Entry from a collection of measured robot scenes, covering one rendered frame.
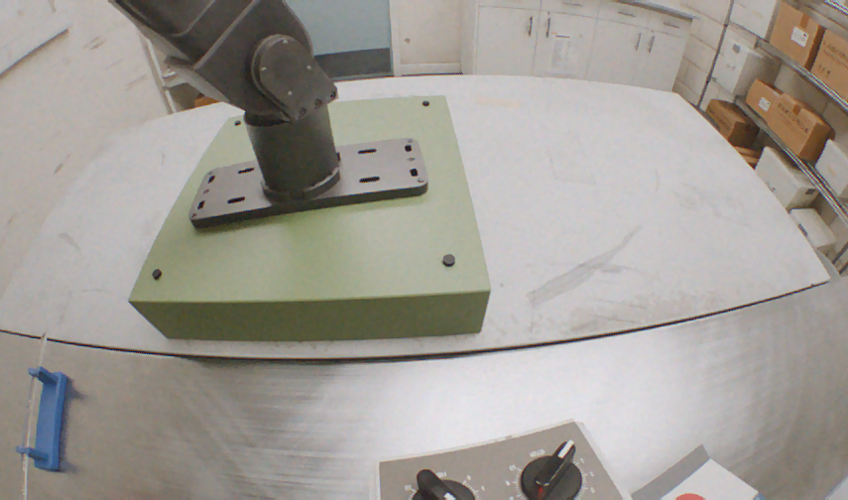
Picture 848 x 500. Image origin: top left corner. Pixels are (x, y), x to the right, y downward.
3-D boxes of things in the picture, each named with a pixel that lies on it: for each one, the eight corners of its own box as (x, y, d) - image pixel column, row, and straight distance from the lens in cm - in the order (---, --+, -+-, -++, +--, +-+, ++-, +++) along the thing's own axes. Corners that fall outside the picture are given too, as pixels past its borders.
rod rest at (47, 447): (51, 377, 46) (27, 361, 44) (68, 375, 43) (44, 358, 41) (41, 469, 44) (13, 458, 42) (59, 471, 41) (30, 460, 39)
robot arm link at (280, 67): (250, 49, 20) (333, 17, 23) (192, 43, 28) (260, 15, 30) (277, 149, 22) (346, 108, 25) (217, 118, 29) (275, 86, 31)
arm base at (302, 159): (430, 100, 23) (415, 63, 30) (147, 152, 28) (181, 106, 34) (429, 194, 28) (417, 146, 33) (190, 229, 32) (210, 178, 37)
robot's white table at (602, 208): (251, 336, 143) (112, 132, 90) (570, 317, 140) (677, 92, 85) (232, 463, 131) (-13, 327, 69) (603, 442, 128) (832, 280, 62)
